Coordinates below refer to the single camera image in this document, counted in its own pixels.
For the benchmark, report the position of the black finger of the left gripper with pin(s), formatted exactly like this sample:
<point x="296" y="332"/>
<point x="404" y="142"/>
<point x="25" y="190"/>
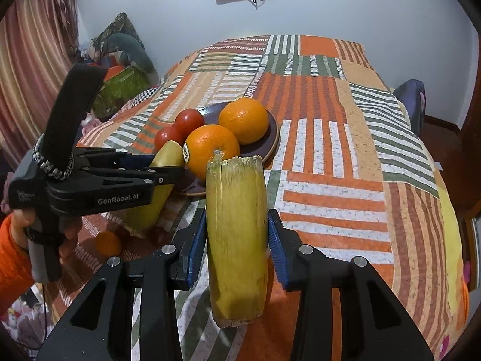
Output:
<point x="133" y="187"/>
<point x="109" y="158"/>

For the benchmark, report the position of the small orange fruit in shadow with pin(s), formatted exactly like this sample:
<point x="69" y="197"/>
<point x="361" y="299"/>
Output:
<point x="108" y="244"/>

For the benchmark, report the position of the pile of cushions and clothes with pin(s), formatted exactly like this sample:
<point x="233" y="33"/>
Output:
<point x="131" y="74"/>

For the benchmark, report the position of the red tomato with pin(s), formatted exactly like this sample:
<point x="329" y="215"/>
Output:
<point x="187" y="121"/>
<point x="168" y="133"/>

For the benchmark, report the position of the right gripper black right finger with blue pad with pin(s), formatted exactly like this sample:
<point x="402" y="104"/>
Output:
<point x="374" y="323"/>

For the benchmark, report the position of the yellow banana half with stem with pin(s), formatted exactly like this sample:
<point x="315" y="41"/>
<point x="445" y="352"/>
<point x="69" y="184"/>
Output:
<point x="236" y="208"/>

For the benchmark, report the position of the lower red tomato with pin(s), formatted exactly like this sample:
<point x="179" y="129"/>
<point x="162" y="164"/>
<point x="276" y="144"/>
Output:
<point x="168" y="133"/>

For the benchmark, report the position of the striped pink orange curtain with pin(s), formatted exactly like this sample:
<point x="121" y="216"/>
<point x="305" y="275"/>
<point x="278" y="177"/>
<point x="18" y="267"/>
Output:
<point x="39" y="39"/>

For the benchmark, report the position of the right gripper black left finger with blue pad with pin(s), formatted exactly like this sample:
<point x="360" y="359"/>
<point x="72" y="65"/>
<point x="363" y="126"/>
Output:
<point x="98" y="323"/>

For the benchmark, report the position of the orange sleeve forearm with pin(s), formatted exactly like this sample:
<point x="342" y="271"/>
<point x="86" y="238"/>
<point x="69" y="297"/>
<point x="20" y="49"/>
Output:
<point x="15" y="266"/>

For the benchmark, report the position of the front orange with sticker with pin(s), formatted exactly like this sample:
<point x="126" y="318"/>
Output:
<point x="204" y="143"/>

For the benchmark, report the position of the person's left hand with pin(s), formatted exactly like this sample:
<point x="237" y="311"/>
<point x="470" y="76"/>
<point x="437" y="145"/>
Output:
<point x="23" y="218"/>

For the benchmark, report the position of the upper red tomato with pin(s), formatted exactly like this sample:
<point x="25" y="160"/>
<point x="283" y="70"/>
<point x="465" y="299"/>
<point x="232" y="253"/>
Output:
<point x="187" y="121"/>

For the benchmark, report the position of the dark purple plate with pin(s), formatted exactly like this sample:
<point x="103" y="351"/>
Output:
<point x="192" y="186"/>

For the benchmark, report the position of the purple pillow beside bed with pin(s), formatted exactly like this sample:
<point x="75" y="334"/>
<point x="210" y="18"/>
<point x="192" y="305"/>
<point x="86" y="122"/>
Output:
<point x="412" y="95"/>

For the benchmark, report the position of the patchwork striped bedspread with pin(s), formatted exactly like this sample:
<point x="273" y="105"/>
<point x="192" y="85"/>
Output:
<point x="348" y="175"/>

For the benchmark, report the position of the rear orange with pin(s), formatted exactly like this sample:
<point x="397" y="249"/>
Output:
<point x="246" y="118"/>

